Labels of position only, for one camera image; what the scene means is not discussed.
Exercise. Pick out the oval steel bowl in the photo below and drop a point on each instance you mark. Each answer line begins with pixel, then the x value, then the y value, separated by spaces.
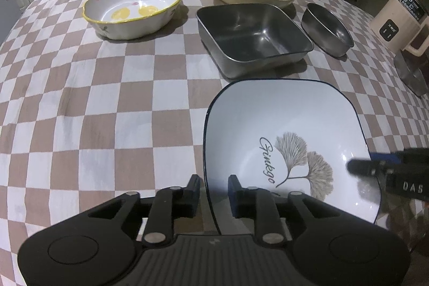
pixel 326 29

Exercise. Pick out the round steel dish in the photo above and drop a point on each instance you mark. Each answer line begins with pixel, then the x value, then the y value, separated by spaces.
pixel 414 75

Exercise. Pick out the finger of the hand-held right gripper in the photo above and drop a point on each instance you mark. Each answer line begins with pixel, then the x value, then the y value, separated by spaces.
pixel 385 157
pixel 363 168

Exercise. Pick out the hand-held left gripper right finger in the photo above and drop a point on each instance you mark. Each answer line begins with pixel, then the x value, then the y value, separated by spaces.
pixel 234 199

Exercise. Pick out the checkered tablecloth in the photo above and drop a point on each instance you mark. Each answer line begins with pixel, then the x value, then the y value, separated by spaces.
pixel 83 98

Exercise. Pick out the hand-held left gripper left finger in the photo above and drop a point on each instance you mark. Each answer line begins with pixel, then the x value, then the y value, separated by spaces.
pixel 192 197

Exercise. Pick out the square steel tray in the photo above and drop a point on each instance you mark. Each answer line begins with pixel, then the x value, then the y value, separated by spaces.
pixel 251 33

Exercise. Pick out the cream kitchen appliance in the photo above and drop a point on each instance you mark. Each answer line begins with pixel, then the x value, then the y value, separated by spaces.
pixel 395 21

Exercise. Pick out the floral yellow-rimmed bowl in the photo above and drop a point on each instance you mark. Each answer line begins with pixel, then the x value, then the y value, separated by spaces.
pixel 130 9

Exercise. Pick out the square white leaf-print plate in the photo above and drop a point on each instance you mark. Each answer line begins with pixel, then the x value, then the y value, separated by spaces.
pixel 285 125

